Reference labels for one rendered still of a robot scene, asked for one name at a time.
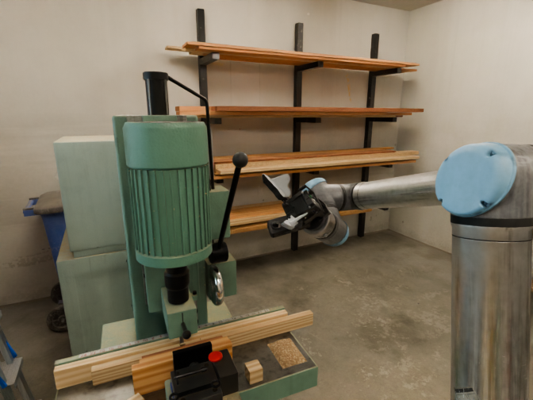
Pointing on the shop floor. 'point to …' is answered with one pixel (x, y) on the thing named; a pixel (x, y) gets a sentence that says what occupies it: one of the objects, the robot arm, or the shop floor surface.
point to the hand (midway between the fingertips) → (269, 198)
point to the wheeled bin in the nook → (51, 204)
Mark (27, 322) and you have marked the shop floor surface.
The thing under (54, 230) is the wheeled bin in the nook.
